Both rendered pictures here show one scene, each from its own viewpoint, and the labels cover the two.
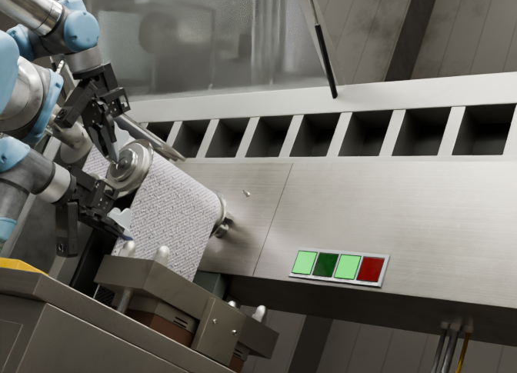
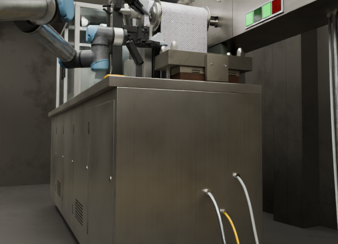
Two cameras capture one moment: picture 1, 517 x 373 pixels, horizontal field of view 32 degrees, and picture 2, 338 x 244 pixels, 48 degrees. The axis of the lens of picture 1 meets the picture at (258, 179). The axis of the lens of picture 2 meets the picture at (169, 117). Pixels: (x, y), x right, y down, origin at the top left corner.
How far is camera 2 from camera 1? 0.49 m
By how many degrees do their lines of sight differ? 26
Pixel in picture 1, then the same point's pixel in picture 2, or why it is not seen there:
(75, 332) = (137, 94)
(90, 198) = (137, 35)
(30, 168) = (102, 34)
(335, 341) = (321, 51)
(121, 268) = (160, 59)
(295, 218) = (240, 0)
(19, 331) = (113, 103)
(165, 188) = (174, 16)
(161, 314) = (184, 71)
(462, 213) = not seen: outside the picture
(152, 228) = (175, 36)
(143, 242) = not seen: hidden behind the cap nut
